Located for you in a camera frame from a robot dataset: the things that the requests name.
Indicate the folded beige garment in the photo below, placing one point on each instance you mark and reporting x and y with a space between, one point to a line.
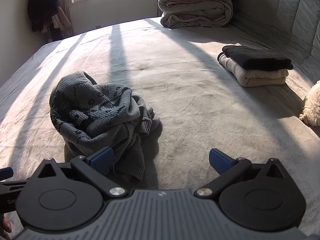
260 78

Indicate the folded black garment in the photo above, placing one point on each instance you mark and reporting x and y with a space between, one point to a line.
257 58

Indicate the dark hanging clothes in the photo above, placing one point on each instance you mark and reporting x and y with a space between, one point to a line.
42 2

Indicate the white fluffy dog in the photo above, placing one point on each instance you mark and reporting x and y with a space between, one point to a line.
312 102

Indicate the folded beige quilt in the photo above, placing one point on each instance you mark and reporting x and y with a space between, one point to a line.
195 7

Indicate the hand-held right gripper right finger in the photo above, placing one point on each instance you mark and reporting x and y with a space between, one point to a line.
220 161

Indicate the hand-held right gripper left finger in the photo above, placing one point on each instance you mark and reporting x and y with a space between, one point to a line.
102 158

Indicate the bed with grey sheet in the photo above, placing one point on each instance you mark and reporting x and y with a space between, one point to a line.
187 92

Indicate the pink hanging clothes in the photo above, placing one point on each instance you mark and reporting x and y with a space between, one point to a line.
62 20

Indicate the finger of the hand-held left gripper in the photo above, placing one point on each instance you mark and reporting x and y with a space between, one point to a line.
6 173

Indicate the person's left hand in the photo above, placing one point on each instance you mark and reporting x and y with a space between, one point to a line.
5 225

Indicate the grey patterned knit sweater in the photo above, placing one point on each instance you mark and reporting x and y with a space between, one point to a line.
100 110

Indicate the grey quilted headboard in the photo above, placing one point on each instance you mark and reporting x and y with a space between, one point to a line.
287 17

